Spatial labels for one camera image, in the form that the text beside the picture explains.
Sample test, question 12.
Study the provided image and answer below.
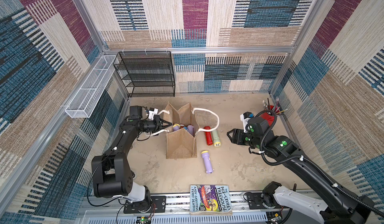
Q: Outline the light green flashlight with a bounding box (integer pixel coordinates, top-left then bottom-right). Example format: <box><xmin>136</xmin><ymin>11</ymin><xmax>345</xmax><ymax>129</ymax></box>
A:
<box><xmin>212</xmin><ymin>130</ymin><xmax>222</xmax><ymax>147</ymax></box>

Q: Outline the red flashlight row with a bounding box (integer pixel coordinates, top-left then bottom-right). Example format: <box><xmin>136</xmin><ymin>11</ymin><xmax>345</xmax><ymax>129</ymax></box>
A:
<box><xmin>204</xmin><ymin>126</ymin><xmax>214</xmax><ymax>146</ymax></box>

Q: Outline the burlap tote bag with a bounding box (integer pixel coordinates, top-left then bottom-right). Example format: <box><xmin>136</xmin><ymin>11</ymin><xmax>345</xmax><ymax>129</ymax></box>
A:
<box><xmin>155</xmin><ymin>103</ymin><xmax>220</xmax><ymax>159</ymax></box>

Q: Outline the purple flashlight row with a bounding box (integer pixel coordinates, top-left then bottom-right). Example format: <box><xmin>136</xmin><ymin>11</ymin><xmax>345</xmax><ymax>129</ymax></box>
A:
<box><xmin>201</xmin><ymin>151</ymin><xmax>214</xmax><ymax>174</ymax></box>

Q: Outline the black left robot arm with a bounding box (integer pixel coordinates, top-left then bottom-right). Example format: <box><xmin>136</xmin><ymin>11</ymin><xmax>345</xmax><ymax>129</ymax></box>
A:
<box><xmin>91</xmin><ymin>105</ymin><xmax>172</xmax><ymax>206</ymax></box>

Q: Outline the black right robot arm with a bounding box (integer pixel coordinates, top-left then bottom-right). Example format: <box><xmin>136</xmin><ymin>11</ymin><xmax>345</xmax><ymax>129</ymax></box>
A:
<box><xmin>227</xmin><ymin>112</ymin><xmax>383</xmax><ymax>224</ymax></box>

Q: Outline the red pencil cup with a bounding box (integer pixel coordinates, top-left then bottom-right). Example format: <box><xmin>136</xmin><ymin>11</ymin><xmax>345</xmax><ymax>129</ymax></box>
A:
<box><xmin>260</xmin><ymin>104</ymin><xmax>275</xmax><ymax>126</ymax></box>

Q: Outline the treehouse storey book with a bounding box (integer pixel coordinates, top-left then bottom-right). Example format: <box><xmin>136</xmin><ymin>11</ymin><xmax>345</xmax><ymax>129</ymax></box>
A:
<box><xmin>190</xmin><ymin>185</ymin><xmax>233</xmax><ymax>216</ymax></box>

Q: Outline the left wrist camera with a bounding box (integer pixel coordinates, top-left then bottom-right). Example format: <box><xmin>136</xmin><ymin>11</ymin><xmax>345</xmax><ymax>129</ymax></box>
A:
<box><xmin>148</xmin><ymin>107</ymin><xmax>159</xmax><ymax>121</ymax></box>

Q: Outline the black wire shelf rack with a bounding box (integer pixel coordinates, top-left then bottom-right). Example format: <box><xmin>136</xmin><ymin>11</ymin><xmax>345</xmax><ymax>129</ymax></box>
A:
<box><xmin>114</xmin><ymin>51</ymin><xmax>176</xmax><ymax>98</ymax></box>

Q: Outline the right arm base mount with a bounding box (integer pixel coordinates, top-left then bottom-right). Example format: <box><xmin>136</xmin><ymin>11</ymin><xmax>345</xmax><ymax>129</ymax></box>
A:
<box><xmin>243</xmin><ymin>192</ymin><xmax>289</xmax><ymax>210</ymax></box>

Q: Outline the white mesh wall basket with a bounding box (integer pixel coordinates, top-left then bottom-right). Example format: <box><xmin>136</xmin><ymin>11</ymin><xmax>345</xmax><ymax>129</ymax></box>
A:
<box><xmin>65</xmin><ymin>55</ymin><xmax>116</xmax><ymax>119</ymax></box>

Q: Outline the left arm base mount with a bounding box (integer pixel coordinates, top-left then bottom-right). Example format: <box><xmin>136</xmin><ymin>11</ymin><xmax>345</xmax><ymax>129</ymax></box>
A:
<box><xmin>123</xmin><ymin>196</ymin><xmax>167</xmax><ymax>215</ymax></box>

